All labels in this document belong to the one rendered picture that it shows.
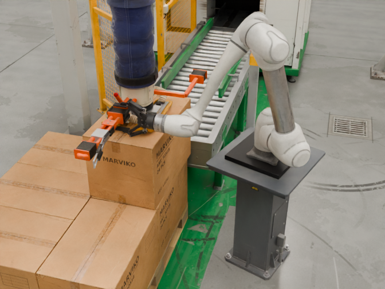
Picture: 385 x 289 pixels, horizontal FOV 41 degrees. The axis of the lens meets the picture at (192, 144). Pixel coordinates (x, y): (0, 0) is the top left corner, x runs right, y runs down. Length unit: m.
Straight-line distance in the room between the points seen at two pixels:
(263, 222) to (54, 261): 1.18
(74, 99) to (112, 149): 1.73
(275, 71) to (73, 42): 2.19
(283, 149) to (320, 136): 2.11
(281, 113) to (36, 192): 1.47
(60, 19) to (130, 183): 1.77
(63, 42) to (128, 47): 1.65
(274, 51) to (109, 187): 1.22
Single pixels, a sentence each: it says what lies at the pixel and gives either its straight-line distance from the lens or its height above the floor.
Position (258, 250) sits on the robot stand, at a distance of 3.17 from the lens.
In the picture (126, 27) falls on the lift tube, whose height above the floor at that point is 1.50.
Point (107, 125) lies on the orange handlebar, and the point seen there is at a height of 1.08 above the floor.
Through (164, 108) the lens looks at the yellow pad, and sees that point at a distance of 2.89.
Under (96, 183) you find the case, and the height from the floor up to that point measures 0.65.
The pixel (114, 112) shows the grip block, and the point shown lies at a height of 1.11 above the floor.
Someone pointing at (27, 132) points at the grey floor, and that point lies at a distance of 4.81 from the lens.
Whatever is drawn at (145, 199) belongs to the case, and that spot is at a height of 0.61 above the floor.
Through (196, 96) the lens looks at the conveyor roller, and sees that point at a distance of 4.01.
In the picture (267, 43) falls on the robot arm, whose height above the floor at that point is 1.55.
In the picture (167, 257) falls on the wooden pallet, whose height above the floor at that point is 0.02.
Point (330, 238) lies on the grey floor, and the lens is 3.59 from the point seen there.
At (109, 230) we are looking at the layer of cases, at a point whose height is 0.54.
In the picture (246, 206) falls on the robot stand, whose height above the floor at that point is 0.46.
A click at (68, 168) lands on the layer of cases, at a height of 0.54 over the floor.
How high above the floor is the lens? 2.34
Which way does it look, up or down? 32 degrees down
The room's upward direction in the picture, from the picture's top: straight up
